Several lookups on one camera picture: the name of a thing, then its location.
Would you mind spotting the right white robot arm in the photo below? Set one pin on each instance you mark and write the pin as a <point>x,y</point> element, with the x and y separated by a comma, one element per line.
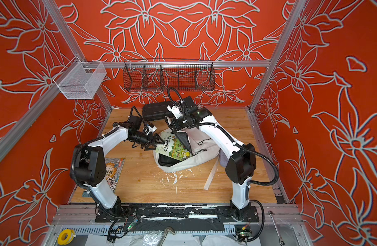
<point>241,158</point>

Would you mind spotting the purple glasses case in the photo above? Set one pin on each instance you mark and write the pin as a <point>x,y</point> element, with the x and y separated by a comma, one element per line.
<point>223,160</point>

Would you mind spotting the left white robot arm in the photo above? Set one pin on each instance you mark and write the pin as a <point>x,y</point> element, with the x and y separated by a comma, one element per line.
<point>107,201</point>

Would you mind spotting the red cartoon story book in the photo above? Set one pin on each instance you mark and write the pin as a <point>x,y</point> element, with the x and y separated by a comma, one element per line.
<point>113,172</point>

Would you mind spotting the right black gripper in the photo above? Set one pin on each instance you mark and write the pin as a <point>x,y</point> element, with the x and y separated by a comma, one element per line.
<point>175,124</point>

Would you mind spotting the black plastic case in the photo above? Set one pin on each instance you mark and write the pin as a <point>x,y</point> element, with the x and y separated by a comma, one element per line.
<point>157,111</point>

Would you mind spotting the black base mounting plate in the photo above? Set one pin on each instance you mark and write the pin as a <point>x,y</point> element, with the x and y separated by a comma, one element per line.
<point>219,212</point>

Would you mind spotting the green history comic book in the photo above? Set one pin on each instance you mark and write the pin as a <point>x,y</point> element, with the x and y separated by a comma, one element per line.
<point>172,147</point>

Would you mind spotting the yellow tape roll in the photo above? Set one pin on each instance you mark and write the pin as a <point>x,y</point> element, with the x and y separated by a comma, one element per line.
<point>66,237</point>

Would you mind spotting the white wire mesh basket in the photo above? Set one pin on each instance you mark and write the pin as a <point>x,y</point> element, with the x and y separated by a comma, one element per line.
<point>76,81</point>

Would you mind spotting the small green circuit board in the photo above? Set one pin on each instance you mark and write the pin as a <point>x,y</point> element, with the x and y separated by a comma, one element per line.
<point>243,236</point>

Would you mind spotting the white student backpack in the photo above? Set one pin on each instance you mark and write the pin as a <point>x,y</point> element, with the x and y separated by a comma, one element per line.
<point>203,149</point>

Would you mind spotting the black wire wall basket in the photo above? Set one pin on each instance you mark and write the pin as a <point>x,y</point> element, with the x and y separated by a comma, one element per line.
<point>158,76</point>

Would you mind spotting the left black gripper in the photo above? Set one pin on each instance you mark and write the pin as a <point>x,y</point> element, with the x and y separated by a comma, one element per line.
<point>150,142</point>

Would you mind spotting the steel wrench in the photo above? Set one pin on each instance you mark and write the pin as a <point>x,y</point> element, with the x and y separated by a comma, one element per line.
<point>281,241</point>

